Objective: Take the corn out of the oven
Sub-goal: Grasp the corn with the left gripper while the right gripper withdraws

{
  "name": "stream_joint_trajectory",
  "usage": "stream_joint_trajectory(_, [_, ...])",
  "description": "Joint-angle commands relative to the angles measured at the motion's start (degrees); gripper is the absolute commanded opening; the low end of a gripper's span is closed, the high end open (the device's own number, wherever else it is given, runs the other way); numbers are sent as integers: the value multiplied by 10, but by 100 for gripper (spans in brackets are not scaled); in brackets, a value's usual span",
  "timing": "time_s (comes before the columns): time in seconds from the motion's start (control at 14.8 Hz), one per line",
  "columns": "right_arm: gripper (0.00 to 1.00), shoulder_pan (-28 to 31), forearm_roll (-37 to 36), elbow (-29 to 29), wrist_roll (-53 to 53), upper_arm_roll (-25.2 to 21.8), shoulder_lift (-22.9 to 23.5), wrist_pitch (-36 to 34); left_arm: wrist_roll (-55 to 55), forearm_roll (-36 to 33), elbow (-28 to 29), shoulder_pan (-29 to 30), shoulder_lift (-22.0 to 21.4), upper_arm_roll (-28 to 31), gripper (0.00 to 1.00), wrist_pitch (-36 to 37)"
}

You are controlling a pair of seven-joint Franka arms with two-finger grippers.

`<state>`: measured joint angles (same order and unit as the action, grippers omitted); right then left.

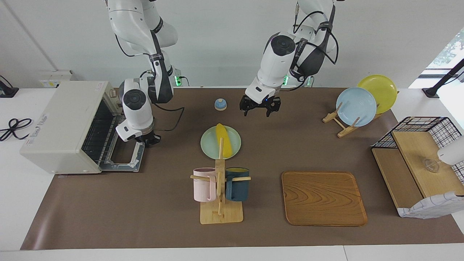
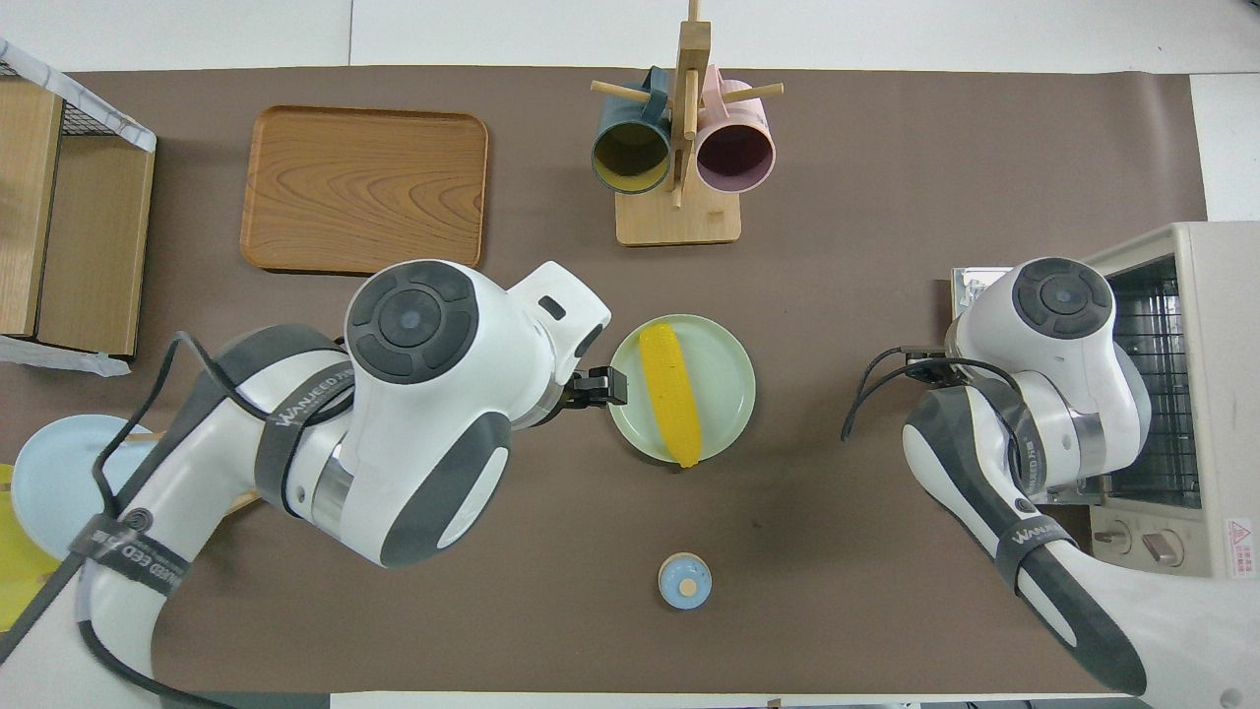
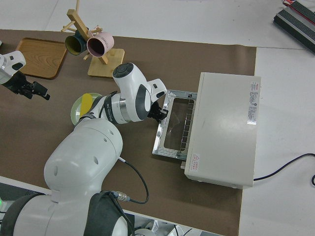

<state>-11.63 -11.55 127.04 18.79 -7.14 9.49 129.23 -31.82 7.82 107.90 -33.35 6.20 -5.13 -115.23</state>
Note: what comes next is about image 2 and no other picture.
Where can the wooden mug tree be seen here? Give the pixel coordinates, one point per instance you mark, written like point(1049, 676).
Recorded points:
point(679, 222)

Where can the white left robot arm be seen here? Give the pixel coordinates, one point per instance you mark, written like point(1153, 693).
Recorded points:
point(413, 394)

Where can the wooden plate rack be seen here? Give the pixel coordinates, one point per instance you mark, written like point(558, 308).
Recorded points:
point(246, 503)

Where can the dark blue mug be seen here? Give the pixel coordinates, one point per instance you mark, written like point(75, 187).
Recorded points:
point(630, 158)

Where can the wooden crate shelf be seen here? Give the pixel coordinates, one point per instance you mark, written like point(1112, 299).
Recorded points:
point(108, 113)

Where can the light blue plate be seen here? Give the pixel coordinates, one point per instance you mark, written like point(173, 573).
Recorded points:
point(59, 473)

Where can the wooden serving tray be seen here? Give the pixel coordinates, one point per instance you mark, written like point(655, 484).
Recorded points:
point(364, 192)

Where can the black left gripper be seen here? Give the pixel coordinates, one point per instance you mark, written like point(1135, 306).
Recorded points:
point(581, 392)

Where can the brown table mat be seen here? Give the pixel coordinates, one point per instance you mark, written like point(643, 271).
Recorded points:
point(787, 542)

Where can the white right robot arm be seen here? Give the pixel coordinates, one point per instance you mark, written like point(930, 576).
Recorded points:
point(1063, 394)

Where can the yellow plate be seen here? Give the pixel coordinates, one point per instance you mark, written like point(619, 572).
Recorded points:
point(20, 581)

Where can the pink mug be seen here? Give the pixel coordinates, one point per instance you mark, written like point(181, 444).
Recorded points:
point(735, 158)

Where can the white toaster oven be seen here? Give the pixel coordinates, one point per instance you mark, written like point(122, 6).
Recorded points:
point(1211, 374)

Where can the pale green ceramic plate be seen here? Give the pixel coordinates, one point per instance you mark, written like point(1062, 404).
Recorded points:
point(724, 384)

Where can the yellow corn cob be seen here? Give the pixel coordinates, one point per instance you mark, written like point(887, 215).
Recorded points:
point(671, 394)

